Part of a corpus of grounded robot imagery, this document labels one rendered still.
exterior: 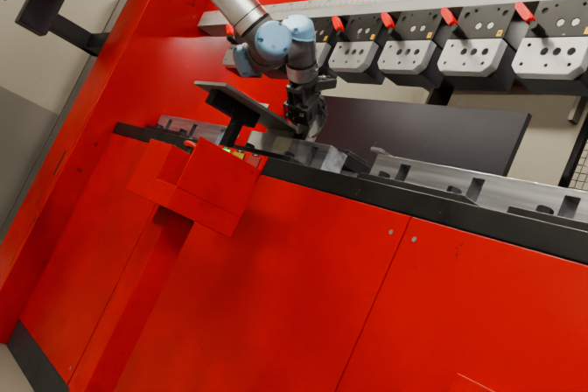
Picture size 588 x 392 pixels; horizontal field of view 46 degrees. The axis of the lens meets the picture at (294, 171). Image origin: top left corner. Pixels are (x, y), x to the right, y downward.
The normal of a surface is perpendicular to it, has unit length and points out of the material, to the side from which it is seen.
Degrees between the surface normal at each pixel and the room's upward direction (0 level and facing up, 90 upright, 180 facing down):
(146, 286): 90
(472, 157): 90
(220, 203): 90
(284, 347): 90
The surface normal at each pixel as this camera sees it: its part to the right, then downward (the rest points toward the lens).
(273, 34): 0.22, -0.03
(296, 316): -0.72, -0.41
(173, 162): 0.58, 0.15
